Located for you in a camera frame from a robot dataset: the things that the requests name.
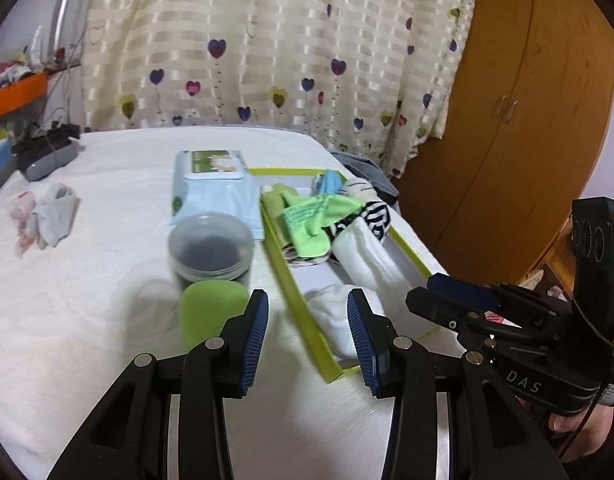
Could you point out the wet wipes pack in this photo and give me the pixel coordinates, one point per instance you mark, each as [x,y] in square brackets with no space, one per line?
[215,181]

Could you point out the black grey VR headset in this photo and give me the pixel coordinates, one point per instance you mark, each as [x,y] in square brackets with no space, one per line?
[38,156]

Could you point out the wooden wardrobe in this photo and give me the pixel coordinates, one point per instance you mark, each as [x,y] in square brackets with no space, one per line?
[528,116]

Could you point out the heart pattern curtain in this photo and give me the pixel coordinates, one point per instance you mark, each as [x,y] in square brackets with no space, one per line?
[369,77]

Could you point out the green lidded jar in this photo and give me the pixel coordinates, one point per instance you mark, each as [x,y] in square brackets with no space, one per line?
[205,306]

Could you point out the red clear plastic packet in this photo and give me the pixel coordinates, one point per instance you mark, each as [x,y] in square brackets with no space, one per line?
[22,213]

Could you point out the blue face mask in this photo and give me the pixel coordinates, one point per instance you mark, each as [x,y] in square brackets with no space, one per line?
[327,182]

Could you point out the grey clothes pile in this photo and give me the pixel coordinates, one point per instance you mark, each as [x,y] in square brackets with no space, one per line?
[362,167]

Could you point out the grey sock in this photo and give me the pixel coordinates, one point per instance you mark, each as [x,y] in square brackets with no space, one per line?
[55,213]

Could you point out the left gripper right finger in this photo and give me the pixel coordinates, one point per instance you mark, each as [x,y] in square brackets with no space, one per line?
[373,337]

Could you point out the white cloth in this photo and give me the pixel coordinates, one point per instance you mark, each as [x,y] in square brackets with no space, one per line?
[368,263]

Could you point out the cream bandage sock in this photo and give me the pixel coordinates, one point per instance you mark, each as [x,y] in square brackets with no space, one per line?
[359,189]

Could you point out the black white striped sock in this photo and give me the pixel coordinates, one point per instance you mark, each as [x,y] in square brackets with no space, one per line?
[375,215]

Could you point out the bright green sock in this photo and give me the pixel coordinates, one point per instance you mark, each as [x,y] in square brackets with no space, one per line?
[306,219]

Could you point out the orange tray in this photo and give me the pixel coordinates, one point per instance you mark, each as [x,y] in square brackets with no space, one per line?
[22,92]

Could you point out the clear jar dark contents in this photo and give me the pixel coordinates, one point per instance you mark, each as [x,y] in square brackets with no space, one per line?
[210,247]

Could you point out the green white shallow box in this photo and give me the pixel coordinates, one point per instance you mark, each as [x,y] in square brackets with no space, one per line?
[407,251]

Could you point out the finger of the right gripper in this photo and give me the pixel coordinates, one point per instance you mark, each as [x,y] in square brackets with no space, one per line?
[467,295]
[471,328]

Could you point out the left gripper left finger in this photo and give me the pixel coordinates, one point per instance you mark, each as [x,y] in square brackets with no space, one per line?
[244,336]

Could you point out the green towel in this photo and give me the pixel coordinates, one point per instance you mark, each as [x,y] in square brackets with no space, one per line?
[272,198]

